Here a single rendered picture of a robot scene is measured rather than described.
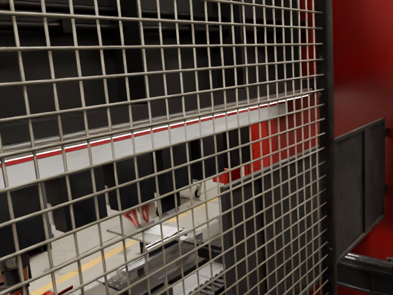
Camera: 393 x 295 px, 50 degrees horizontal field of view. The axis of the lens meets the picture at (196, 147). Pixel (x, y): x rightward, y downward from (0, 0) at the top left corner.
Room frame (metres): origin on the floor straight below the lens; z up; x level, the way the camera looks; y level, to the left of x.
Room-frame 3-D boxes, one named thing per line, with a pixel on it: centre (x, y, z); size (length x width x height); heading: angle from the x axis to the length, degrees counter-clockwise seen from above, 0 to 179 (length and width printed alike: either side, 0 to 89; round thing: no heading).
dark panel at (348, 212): (1.32, -0.42, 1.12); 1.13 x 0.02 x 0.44; 139
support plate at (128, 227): (1.58, 0.23, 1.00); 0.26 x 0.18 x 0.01; 49
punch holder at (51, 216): (1.20, 0.37, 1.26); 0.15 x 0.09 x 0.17; 139
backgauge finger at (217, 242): (1.37, 0.00, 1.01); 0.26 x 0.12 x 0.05; 49
